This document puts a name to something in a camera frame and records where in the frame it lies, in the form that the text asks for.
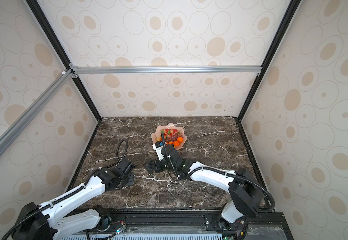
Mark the red grape bunch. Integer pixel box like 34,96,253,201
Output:
165,131,183,143

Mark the pink wavy fruit bowl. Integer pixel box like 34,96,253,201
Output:
151,123,187,150

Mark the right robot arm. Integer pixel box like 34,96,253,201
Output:
144,140,275,230

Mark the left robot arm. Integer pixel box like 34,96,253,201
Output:
3,155,134,240

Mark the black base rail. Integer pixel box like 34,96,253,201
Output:
34,208,294,240

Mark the right black frame post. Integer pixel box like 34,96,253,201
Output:
236,0,301,123

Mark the black frame post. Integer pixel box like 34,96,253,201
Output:
236,0,301,123
25,0,102,122

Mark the horizontal aluminium frame bar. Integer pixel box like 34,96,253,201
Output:
70,66,262,75

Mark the diagonal aluminium frame bar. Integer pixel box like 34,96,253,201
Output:
0,70,73,157

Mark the left black frame post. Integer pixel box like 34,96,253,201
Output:
25,0,102,122

